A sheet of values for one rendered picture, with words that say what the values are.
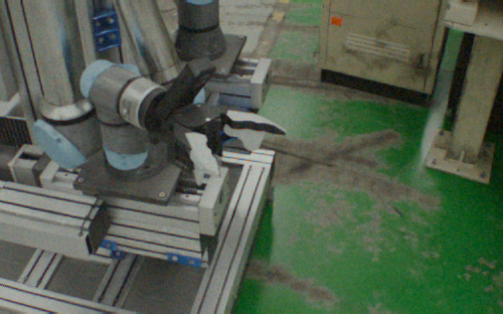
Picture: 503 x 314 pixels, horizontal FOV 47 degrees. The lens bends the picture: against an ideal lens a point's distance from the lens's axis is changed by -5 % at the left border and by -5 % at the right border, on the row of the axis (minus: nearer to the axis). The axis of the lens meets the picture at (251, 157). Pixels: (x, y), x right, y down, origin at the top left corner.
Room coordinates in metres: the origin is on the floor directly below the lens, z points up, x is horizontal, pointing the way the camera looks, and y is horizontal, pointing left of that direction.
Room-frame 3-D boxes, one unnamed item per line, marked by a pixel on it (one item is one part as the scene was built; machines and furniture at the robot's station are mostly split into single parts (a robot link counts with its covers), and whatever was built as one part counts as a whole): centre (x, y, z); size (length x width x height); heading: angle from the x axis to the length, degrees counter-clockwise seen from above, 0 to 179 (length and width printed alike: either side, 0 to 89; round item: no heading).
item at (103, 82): (0.82, 0.23, 1.04); 0.11 x 0.08 x 0.09; 51
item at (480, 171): (1.87, -0.89, 0.02); 0.27 x 0.27 x 0.04; 66
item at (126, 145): (0.83, 0.22, 0.94); 0.11 x 0.08 x 0.11; 141
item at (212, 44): (1.50, 0.15, 0.77); 0.15 x 0.15 x 0.10
